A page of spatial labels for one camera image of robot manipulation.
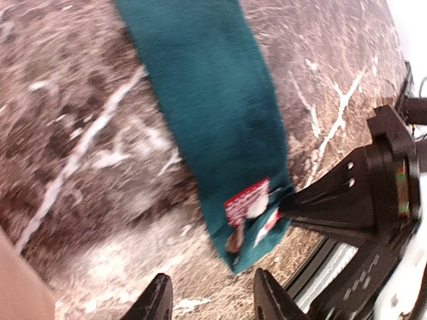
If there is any dark green sock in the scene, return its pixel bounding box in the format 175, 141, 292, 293
116, 1, 294, 274

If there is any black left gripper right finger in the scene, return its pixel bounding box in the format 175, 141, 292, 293
254, 268, 310, 320

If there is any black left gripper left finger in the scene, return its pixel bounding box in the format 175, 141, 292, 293
120, 273, 173, 320

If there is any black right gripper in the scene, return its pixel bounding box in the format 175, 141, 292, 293
279, 106, 426, 319

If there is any wooden compartment box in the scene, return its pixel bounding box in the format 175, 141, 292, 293
1, 231, 55, 320

